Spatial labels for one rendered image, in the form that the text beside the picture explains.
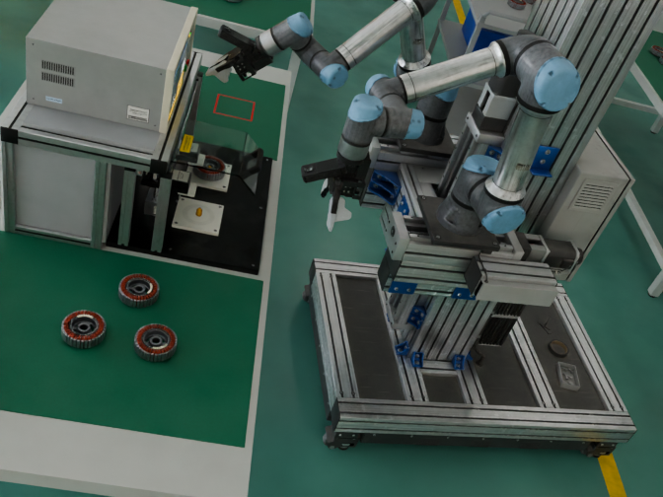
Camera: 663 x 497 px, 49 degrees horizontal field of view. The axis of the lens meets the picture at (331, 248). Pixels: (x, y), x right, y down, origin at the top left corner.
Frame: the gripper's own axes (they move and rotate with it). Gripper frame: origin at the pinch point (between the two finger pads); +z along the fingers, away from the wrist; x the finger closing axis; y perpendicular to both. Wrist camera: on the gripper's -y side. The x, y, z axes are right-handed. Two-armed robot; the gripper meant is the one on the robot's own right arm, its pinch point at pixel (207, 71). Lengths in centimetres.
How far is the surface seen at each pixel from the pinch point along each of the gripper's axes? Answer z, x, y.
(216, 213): 20.9, -17.9, 36.8
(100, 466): 33, -114, 29
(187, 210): 27.5, -19.4, 30.2
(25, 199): 53, -41, -8
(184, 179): 19.3, -22.1, 18.8
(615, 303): -78, 74, 247
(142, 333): 30, -76, 28
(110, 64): 9.8, -28.4, -24.3
